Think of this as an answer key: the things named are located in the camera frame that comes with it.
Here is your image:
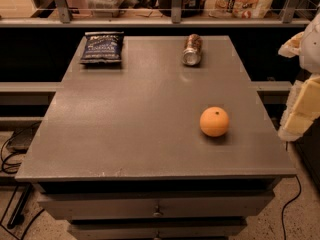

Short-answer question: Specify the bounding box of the orange fruit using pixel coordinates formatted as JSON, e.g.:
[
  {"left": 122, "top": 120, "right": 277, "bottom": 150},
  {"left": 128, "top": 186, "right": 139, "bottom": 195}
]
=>
[{"left": 199, "top": 107, "right": 229, "bottom": 137}]

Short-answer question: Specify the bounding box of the clear plastic container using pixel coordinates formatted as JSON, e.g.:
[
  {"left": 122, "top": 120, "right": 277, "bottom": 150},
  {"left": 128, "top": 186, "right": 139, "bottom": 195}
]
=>
[{"left": 86, "top": 0, "right": 124, "bottom": 18}]

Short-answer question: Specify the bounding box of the blue chip bag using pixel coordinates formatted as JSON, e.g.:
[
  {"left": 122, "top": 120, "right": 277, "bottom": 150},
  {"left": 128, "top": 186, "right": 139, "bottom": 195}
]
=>
[{"left": 80, "top": 32, "right": 124, "bottom": 64}]

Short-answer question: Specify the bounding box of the orange soda can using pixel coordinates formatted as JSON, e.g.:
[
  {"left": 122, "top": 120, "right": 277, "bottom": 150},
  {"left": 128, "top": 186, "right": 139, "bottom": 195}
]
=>
[{"left": 182, "top": 34, "right": 202, "bottom": 66}]

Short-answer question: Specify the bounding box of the black power adapter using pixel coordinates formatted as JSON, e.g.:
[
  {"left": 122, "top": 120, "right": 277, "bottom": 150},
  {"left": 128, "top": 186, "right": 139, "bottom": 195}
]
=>
[{"left": 6, "top": 129, "right": 34, "bottom": 153}]

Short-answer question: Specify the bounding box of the grey lower drawer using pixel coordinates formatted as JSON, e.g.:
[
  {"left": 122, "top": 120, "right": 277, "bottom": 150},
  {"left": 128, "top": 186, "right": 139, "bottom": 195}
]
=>
[{"left": 68, "top": 218, "right": 247, "bottom": 240}]

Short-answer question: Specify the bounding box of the grey top drawer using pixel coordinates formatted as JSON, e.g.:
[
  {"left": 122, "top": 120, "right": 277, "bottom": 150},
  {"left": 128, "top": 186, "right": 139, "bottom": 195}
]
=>
[{"left": 38, "top": 191, "right": 274, "bottom": 220}]

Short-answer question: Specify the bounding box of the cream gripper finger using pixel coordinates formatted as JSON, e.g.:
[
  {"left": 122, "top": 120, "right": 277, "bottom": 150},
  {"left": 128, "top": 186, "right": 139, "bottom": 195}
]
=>
[
  {"left": 278, "top": 75, "right": 320, "bottom": 141},
  {"left": 278, "top": 32, "right": 304, "bottom": 58}
]

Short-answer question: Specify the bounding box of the black floor cables left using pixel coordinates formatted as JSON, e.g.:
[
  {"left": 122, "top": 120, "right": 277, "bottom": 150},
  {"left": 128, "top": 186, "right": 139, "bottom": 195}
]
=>
[{"left": 0, "top": 122, "right": 44, "bottom": 240}]

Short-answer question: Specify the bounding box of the colourful snack bag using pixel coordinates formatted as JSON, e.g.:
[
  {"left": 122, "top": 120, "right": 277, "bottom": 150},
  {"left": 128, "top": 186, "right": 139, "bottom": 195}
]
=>
[{"left": 209, "top": 0, "right": 273, "bottom": 19}]

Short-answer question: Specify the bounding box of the grey drawer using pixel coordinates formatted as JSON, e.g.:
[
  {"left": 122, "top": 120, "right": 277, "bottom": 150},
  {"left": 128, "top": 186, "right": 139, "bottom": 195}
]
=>
[
  {"left": 38, "top": 191, "right": 274, "bottom": 220},
  {"left": 68, "top": 218, "right": 247, "bottom": 240}
]

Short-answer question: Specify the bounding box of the grey metal railing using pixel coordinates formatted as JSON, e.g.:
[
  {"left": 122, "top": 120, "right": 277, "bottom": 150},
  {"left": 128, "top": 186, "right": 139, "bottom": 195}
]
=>
[{"left": 0, "top": 0, "right": 319, "bottom": 29}]

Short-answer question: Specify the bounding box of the black floor cable right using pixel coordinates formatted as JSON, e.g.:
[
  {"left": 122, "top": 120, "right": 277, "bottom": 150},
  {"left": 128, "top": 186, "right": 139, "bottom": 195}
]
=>
[{"left": 280, "top": 175, "right": 302, "bottom": 240}]

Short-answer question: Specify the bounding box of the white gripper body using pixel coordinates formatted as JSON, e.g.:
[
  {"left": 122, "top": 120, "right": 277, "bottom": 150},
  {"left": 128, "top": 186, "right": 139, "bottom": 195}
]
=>
[{"left": 299, "top": 14, "right": 320, "bottom": 74}]

